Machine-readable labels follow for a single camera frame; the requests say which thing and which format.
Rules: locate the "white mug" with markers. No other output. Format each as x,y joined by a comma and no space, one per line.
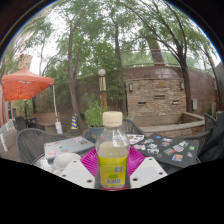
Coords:
66,160

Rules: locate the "black laptop with stickers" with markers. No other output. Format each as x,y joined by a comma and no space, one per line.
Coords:
173,156

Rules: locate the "clear bottle with yellow label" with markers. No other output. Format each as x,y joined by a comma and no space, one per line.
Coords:
112,163

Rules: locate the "silver laptop with stickers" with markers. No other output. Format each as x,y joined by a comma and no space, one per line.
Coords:
68,145

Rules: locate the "grey wall box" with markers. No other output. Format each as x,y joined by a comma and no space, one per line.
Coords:
194,104

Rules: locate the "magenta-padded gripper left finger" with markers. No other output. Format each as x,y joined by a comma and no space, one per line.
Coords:
76,173

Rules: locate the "black wall lamp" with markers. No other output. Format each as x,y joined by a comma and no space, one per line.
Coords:
182,85
131,87

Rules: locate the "black backpack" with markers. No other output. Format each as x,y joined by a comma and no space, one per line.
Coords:
215,140

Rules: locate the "potted plant in blue pot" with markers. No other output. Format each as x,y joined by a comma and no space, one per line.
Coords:
95,115

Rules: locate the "globe lamp post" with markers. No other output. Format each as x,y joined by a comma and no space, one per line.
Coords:
102,85

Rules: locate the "white sticker sheet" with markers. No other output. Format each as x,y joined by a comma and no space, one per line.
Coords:
135,139

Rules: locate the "green leafy tree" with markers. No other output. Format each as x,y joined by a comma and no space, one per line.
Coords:
117,43
71,83
185,83

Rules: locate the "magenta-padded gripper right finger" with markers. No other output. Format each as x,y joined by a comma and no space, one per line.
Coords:
148,172

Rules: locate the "blue and yellow striped cone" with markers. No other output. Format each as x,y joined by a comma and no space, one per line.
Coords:
74,123

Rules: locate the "orange canopy tent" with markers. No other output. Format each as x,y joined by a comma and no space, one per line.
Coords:
25,85

